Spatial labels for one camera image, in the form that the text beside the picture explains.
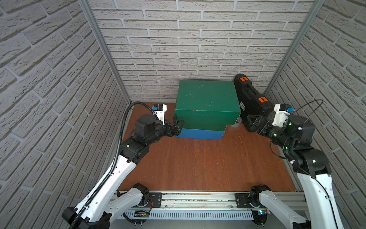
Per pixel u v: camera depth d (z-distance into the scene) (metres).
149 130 0.46
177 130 0.58
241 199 0.74
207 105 0.71
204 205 0.73
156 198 0.75
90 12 0.71
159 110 0.56
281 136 0.48
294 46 0.83
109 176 0.41
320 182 0.36
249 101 0.92
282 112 0.51
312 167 0.38
